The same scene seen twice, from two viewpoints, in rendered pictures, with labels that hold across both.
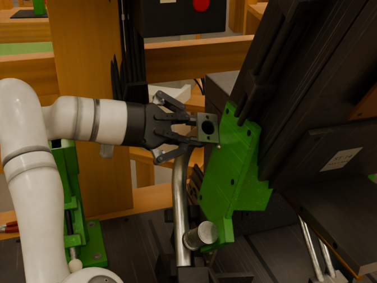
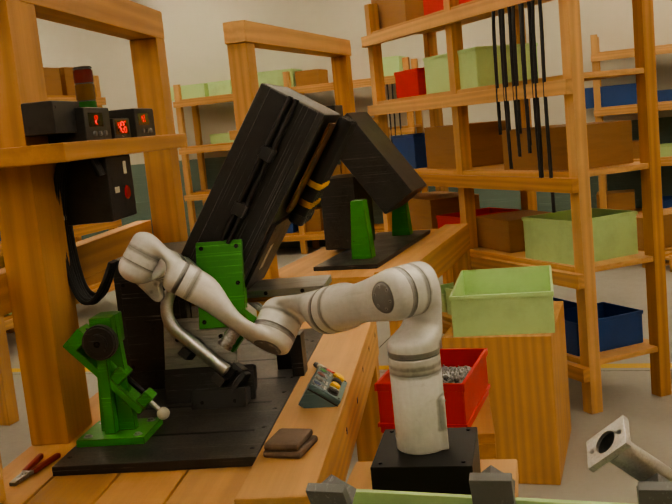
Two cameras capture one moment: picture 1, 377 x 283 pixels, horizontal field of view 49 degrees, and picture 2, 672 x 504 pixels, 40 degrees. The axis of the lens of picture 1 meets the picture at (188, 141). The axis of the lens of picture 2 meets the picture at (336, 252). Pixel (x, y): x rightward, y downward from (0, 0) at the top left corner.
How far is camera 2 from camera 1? 1.86 m
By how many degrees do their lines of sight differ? 64
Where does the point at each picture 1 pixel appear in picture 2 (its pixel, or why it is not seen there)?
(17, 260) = (99, 455)
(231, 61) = (85, 263)
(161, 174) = not seen: outside the picture
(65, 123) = not seen: hidden behind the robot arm
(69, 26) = (46, 228)
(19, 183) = (204, 277)
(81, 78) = (55, 277)
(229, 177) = (232, 283)
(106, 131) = not seen: hidden behind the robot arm
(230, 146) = (221, 265)
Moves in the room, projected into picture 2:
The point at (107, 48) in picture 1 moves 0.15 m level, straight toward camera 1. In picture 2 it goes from (63, 246) to (123, 242)
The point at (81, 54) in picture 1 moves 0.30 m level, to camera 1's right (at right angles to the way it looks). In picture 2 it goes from (53, 253) to (135, 233)
